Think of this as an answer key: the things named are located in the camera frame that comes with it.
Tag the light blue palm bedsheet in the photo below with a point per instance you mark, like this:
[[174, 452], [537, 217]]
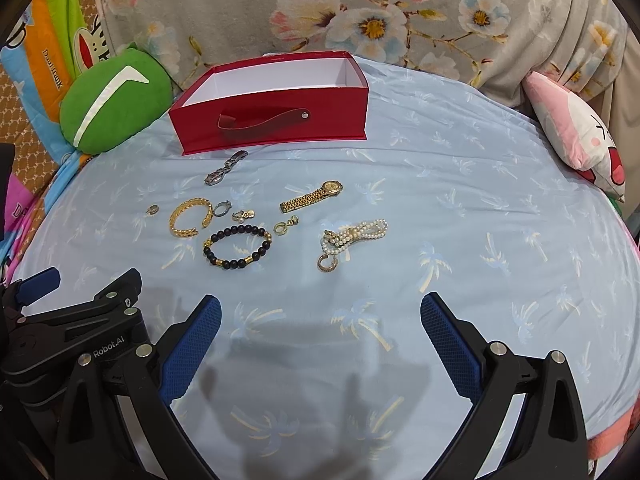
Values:
[[321, 367]]

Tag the colourful cartoon bedspread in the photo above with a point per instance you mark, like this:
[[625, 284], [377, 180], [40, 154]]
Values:
[[50, 46]]

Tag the gold chain bangle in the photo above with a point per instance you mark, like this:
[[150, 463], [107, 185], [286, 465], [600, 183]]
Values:
[[190, 217]]

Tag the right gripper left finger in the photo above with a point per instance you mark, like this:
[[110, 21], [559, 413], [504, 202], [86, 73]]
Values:
[[93, 439]]

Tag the pink cartoon pillow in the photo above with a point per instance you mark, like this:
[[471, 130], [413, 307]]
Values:
[[577, 134]]

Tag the silver wrist watch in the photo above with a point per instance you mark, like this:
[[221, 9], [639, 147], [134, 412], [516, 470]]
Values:
[[218, 175]]

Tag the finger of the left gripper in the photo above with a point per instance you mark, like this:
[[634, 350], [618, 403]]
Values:
[[116, 297], [22, 293]]

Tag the red jewelry box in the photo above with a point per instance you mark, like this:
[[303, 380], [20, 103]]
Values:
[[279, 98]]

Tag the gold crystal earring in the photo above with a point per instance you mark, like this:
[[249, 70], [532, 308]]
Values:
[[282, 227]]

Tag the grey floral blanket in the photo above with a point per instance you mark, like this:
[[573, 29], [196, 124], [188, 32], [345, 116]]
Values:
[[492, 45]]

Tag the gold wrist watch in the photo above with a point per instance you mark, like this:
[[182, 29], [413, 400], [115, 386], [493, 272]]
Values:
[[328, 189]]

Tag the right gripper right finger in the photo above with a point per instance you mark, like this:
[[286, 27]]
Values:
[[549, 439]]

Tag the gold clasp earring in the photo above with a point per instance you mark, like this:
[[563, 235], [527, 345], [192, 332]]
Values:
[[241, 216]]

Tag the green round cushion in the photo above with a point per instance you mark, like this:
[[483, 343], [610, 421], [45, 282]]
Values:
[[113, 101]]

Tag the silver hoop earring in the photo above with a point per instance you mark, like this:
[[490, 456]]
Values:
[[222, 208]]

